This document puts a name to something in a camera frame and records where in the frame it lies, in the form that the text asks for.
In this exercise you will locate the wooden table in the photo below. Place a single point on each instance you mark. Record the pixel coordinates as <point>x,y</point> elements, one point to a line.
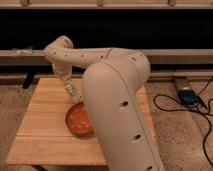
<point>43,137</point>

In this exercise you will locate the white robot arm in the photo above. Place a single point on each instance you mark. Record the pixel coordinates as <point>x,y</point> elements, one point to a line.
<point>106,80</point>

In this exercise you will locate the blue power adapter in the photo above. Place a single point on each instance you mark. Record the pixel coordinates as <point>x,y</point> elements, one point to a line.
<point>188,97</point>

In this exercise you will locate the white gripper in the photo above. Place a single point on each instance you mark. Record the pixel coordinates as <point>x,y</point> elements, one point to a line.
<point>72,90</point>

